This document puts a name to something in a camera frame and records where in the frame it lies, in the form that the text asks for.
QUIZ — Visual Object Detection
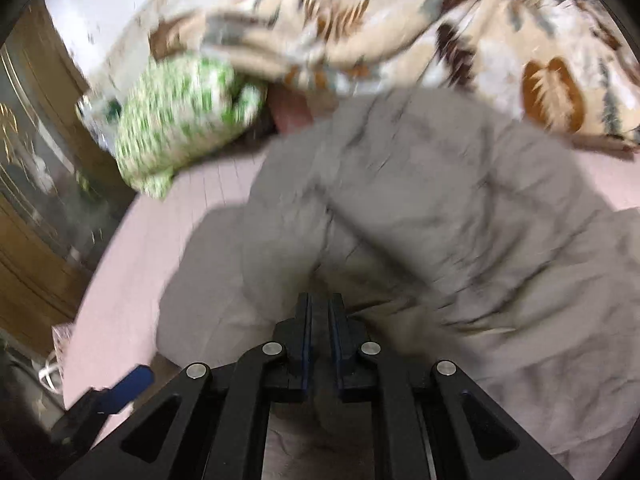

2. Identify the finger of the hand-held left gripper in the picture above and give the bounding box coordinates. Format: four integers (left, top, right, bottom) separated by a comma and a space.
50, 365, 154, 448

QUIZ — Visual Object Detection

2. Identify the beige leaf print blanket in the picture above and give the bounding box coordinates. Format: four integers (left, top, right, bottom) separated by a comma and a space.
150, 0, 640, 153

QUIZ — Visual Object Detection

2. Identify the brown wooden glass-door cabinet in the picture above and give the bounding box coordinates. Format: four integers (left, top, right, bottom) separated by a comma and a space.
0, 0, 136, 341

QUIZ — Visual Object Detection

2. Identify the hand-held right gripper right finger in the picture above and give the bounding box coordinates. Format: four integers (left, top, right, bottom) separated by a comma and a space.
327, 292, 576, 480

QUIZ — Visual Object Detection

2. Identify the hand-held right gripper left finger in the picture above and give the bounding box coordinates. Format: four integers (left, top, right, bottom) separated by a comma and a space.
60, 292, 313, 480

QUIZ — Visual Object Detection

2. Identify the white printed gift bag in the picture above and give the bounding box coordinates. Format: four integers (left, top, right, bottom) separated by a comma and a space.
37, 322, 76, 396

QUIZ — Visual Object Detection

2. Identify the grey quilted blanket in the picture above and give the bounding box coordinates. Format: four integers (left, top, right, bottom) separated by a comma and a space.
156, 87, 640, 480

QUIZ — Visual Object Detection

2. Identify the reddish brown cushion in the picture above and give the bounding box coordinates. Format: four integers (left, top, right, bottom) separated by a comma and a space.
270, 85, 341, 136

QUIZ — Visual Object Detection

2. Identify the green checked pillow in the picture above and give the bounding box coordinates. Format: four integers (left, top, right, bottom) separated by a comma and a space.
75, 55, 268, 201

